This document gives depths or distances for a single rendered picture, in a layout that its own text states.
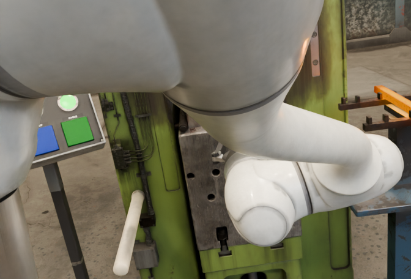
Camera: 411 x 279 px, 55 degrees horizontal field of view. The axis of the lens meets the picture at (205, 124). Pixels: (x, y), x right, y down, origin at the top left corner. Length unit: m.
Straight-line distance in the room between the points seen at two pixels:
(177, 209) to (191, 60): 1.48
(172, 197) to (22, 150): 1.41
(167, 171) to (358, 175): 1.05
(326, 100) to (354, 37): 6.27
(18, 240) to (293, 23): 0.17
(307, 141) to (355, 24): 7.39
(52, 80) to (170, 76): 0.05
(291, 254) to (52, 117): 0.95
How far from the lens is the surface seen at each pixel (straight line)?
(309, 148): 0.42
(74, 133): 1.21
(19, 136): 0.21
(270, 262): 1.55
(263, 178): 0.63
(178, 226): 1.67
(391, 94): 1.40
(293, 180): 0.64
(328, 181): 0.62
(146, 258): 1.69
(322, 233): 1.78
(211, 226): 1.44
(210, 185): 1.36
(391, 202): 1.31
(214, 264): 1.53
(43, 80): 0.16
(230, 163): 0.75
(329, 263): 1.88
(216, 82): 0.18
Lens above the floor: 1.34
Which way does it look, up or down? 18 degrees down
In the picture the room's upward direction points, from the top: 8 degrees counter-clockwise
